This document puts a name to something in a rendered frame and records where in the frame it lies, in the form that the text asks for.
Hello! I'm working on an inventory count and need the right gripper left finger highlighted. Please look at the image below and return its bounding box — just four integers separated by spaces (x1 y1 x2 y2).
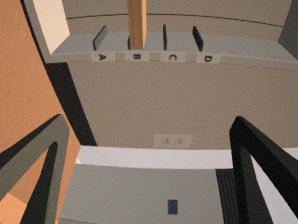
0 114 70 224

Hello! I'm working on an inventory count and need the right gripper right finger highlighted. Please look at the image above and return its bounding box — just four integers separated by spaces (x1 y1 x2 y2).
229 116 298 224

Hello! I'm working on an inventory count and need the light brown wooden board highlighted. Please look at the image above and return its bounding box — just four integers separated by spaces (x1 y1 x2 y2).
127 0 146 49

